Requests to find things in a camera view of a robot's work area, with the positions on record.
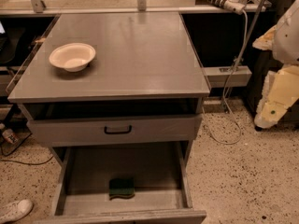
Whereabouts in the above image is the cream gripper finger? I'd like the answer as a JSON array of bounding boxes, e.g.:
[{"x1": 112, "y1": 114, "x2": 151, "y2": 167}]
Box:
[
  {"x1": 254, "y1": 66, "x2": 299, "y2": 129},
  {"x1": 252, "y1": 25, "x2": 277, "y2": 50}
]

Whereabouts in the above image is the green yellow sponge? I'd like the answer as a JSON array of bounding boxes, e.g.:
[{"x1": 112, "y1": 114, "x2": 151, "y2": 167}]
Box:
[{"x1": 109, "y1": 178, "x2": 135, "y2": 200}]

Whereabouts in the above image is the open grey middle drawer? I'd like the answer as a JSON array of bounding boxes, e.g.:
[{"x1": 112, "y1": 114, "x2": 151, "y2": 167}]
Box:
[{"x1": 34, "y1": 142, "x2": 206, "y2": 224}]

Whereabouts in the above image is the grey metal drawer cabinet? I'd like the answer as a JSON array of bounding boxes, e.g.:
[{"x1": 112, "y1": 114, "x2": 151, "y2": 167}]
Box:
[{"x1": 7, "y1": 11, "x2": 211, "y2": 224}]

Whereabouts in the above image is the grey top drawer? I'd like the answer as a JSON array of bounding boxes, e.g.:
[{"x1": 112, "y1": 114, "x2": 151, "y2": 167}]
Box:
[{"x1": 27, "y1": 115, "x2": 201, "y2": 147}]

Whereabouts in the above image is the dark side cabinet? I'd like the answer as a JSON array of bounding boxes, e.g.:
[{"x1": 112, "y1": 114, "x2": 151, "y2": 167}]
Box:
[{"x1": 246, "y1": 0, "x2": 299, "y2": 131}]

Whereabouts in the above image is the white power strip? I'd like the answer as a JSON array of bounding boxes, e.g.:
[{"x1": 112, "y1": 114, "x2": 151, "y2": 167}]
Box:
[{"x1": 204, "y1": 0, "x2": 245, "y2": 15}]

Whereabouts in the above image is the white paper bowl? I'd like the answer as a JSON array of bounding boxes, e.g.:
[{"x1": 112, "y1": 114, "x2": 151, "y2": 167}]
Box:
[{"x1": 49, "y1": 43, "x2": 96, "y2": 72}]

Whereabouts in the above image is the small bottle on floor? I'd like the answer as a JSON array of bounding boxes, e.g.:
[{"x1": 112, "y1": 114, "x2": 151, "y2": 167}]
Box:
[{"x1": 0, "y1": 123, "x2": 19, "y2": 145}]

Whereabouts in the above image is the white sneaker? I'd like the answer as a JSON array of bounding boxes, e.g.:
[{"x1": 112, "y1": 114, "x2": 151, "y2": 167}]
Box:
[{"x1": 0, "y1": 199, "x2": 34, "y2": 224}]

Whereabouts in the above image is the white power cable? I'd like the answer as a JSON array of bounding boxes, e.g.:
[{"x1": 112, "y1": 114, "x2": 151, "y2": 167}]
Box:
[{"x1": 202, "y1": 9, "x2": 249, "y2": 146}]

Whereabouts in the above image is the grey metal rail beam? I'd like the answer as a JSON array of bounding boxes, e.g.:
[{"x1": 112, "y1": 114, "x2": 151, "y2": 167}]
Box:
[{"x1": 204, "y1": 66, "x2": 251, "y2": 88}]

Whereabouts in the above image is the black drawer handle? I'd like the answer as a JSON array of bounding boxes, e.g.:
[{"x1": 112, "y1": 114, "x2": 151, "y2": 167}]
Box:
[{"x1": 104, "y1": 125, "x2": 132, "y2": 135}]

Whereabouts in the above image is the metal shelf frame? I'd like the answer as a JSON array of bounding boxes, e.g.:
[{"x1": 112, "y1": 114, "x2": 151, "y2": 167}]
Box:
[{"x1": 0, "y1": 0, "x2": 272, "y2": 17}]

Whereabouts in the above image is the black floor cable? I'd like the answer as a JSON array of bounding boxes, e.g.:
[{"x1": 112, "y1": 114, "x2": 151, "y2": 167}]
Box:
[{"x1": 0, "y1": 133, "x2": 54, "y2": 166}]

